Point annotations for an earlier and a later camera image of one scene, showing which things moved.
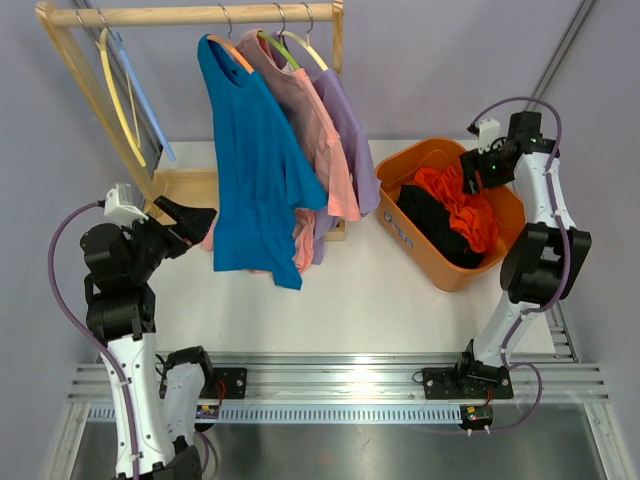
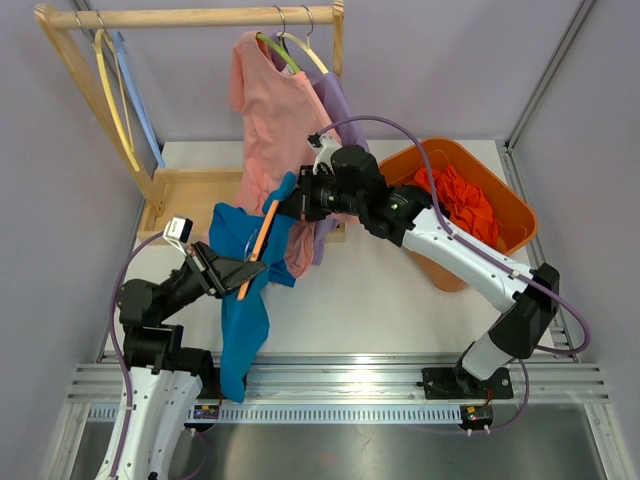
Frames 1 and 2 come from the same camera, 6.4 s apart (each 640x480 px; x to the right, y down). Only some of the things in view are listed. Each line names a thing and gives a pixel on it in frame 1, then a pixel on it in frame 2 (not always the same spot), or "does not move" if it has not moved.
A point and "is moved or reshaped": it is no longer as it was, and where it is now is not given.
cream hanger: [306, 44] does not move
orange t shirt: [471, 214] does not move
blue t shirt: [264, 173] -> [247, 326]
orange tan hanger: [229, 42] -> [261, 243]
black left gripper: [192, 224] -> [219, 273]
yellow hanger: [115, 102] is moved or reshaped
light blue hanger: [126, 59] is moved or reshaped
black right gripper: [474, 161] -> [302, 202]
